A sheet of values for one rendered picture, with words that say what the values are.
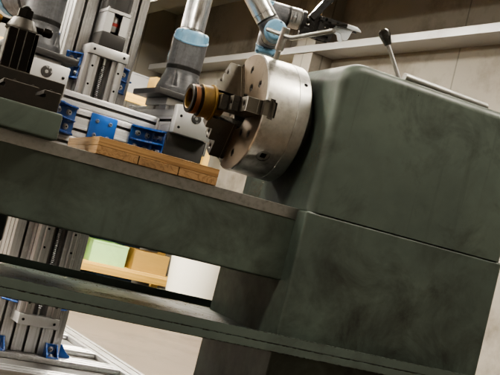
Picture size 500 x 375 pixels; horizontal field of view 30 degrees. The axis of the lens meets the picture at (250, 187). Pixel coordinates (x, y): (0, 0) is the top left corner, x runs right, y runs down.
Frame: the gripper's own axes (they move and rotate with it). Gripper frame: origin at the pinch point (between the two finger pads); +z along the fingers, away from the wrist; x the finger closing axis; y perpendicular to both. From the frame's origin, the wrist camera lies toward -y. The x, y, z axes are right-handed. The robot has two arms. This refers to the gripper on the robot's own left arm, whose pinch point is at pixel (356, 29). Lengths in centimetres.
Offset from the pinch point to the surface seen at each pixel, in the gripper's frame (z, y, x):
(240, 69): -44, 28, 81
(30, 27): -97, 32, 96
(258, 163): -35, 50, 97
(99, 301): -65, 86, 131
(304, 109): -27, 34, 99
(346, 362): -4, 90, 116
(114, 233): -65, 73, 115
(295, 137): -28, 41, 100
